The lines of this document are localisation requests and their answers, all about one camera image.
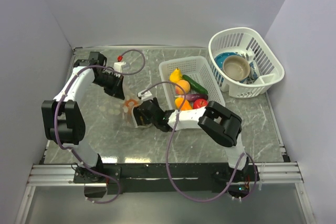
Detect aluminium frame rail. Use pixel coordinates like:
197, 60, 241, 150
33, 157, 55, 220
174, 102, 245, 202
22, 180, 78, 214
27, 163, 303, 187

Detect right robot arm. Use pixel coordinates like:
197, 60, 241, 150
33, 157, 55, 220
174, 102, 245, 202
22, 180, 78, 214
131, 98, 249, 181

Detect orange yellow fake mango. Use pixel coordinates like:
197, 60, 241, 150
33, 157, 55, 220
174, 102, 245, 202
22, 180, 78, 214
175, 97, 193, 111

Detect red fake apple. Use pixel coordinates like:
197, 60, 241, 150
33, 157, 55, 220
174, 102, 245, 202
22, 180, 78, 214
193, 99, 208, 109

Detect orange fake peach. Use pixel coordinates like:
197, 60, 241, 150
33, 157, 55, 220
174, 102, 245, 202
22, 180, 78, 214
175, 79, 191, 95

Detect purple fake eggplant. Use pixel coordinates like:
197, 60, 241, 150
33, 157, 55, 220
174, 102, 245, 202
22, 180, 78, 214
180, 93, 208, 102

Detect green fake vegetable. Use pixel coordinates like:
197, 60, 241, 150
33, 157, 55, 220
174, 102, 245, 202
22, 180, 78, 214
182, 74, 208, 94

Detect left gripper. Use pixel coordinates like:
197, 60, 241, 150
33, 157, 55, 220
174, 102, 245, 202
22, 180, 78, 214
92, 72, 125, 100

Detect yellow fake pear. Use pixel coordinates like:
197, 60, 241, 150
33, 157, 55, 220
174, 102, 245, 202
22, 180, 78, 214
169, 68, 183, 83

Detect white oval dish basket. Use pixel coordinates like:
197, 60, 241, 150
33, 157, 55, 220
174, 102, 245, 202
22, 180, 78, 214
207, 27, 285, 98

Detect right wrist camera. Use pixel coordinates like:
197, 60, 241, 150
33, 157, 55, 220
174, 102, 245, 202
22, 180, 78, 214
137, 90, 153, 102

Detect beige bowl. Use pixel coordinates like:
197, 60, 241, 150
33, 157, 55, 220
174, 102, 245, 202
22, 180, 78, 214
223, 55, 250, 83

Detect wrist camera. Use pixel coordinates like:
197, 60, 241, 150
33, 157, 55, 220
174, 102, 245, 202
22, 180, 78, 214
137, 90, 153, 102
113, 55, 130, 72

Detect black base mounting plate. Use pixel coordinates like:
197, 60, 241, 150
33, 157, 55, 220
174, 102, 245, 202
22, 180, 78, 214
73, 162, 260, 198

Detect blue plate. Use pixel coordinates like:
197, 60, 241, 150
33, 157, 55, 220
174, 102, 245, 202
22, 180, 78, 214
214, 52, 237, 71

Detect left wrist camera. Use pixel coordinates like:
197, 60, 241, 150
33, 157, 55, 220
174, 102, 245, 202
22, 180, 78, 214
113, 55, 130, 72

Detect polka dot zip bag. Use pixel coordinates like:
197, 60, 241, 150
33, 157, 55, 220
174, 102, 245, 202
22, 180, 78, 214
111, 84, 150, 128

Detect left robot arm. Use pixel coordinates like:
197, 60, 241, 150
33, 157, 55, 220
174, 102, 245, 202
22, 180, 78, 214
41, 52, 125, 183

